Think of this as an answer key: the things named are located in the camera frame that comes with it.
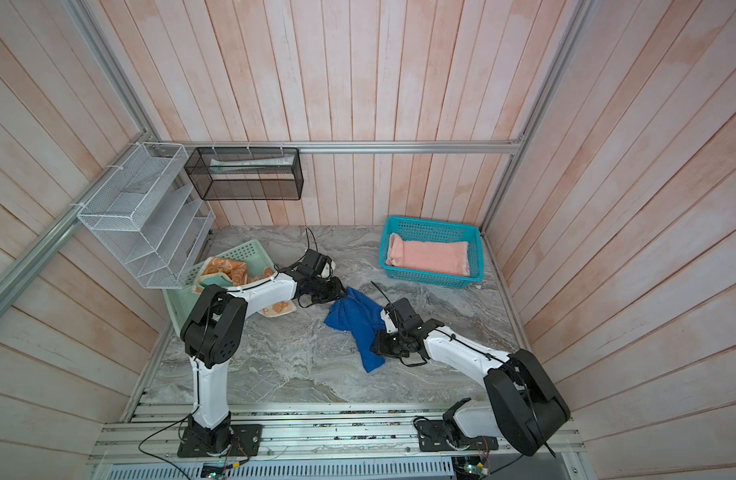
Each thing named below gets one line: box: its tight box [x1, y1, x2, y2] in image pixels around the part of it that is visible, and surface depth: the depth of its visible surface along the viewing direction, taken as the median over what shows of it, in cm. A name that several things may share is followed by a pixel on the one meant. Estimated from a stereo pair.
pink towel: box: [386, 232, 471, 277], surface depth 111 cm
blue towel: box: [324, 287, 386, 373], surface depth 94 cm
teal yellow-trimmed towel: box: [196, 272, 233, 289], surface depth 98 cm
